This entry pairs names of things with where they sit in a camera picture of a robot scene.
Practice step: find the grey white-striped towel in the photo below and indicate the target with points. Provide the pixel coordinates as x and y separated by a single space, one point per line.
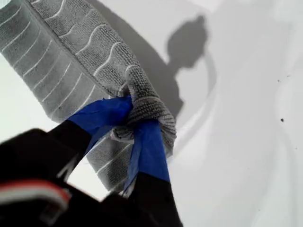
59 59

